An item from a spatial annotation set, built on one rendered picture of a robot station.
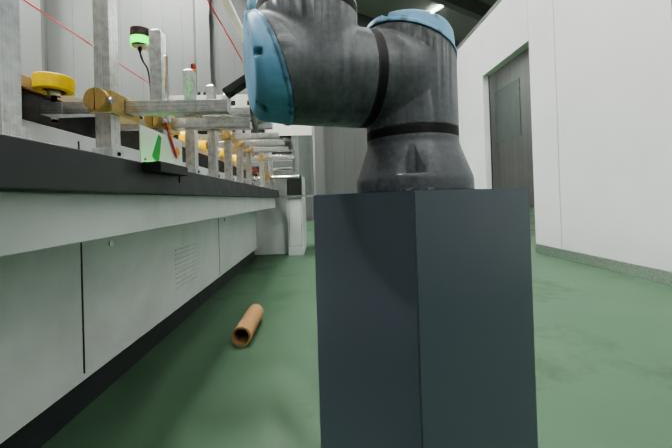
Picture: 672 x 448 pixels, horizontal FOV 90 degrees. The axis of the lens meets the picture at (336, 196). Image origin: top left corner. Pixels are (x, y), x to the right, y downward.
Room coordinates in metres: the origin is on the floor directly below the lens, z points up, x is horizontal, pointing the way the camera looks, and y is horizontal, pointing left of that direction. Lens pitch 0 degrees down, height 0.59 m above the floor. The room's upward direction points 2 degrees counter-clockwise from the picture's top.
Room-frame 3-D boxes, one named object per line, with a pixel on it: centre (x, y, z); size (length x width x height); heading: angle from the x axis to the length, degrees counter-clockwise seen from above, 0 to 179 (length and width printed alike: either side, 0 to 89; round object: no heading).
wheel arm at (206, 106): (0.81, 0.47, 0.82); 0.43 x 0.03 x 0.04; 92
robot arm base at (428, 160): (0.56, -0.13, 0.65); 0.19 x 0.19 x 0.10
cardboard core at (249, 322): (1.52, 0.41, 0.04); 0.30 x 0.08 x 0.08; 2
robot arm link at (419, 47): (0.56, -0.12, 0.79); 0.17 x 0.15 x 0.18; 109
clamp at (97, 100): (0.79, 0.52, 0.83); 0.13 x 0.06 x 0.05; 2
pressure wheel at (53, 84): (0.80, 0.67, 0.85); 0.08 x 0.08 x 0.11
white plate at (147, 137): (0.99, 0.51, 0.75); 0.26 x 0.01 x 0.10; 2
